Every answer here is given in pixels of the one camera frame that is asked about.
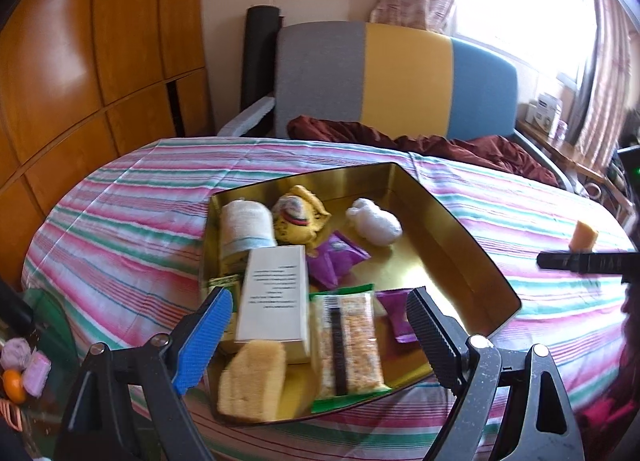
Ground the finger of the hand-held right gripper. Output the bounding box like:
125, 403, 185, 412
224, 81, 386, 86
537, 250, 640, 273

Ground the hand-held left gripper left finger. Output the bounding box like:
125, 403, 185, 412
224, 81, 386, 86
54, 286, 235, 461

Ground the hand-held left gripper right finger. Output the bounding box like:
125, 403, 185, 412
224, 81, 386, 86
406, 286, 586, 461

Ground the yellow sponge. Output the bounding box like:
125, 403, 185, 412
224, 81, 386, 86
569, 220, 600, 254
216, 339, 288, 424

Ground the purple snack packet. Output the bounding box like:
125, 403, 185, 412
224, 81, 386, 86
375, 289, 418, 344
306, 231, 371, 291

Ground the small green packet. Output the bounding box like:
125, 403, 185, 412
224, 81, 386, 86
207, 273, 242, 304

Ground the small printed cardboard box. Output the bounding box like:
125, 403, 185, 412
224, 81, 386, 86
234, 245, 312, 362

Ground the gold tin box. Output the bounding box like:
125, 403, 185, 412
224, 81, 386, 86
202, 162, 522, 427

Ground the green-edged cracker packet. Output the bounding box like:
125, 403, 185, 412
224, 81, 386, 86
307, 283, 393, 414

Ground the white towel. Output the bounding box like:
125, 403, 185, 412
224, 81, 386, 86
220, 198, 278, 254

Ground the white fluffy bundle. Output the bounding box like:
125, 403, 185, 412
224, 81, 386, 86
346, 197, 403, 246

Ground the yellow patterned sock ball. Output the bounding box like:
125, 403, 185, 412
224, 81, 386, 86
272, 185, 333, 247

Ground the wooden side table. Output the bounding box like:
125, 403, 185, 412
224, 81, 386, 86
515, 118, 621, 202

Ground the striped side curtain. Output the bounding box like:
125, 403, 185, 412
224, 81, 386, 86
570, 0, 640, 172

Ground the white carton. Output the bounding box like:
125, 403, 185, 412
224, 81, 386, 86
526, 93, 563, 136

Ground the striped tablecloth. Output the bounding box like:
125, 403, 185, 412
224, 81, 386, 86
20, 137, 640, 461

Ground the person's red clothing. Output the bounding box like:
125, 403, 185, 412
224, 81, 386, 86
575, 286, 640, 461

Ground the green glass table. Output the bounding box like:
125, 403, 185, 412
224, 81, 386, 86
0, 286, 81, 461

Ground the maroon cloth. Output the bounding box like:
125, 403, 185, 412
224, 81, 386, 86
286, 115, 560, 186

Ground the pink packet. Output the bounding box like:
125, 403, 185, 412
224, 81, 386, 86
24, 351, 52, 397

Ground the window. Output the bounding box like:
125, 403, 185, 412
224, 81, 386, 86
450, 0, 601, 92

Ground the pale purple wrapped ball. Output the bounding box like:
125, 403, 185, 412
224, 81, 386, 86
0, 337, 32, 371

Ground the orange fruit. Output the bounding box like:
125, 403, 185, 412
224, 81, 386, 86
2, 370, 26, 401

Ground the grey yellow blue chair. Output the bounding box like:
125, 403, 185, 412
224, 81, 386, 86
216, 21, 576, 192

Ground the black rolled mat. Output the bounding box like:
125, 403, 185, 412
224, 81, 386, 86
240, 5, 281, 112

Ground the wooden wardrobe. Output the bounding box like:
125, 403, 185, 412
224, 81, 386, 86
0, 0, 216, 292

